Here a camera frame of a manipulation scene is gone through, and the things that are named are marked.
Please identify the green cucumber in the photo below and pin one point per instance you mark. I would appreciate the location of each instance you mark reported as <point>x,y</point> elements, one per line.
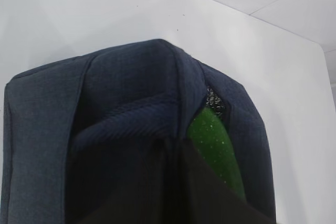
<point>211,140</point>

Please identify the navy blue fabric bag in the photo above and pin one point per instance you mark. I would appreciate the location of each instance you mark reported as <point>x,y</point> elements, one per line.
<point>56,114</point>

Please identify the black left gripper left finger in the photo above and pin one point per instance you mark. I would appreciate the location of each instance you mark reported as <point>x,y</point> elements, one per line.
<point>131,181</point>

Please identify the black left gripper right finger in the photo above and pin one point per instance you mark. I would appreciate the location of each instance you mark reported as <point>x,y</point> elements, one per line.
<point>207,197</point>

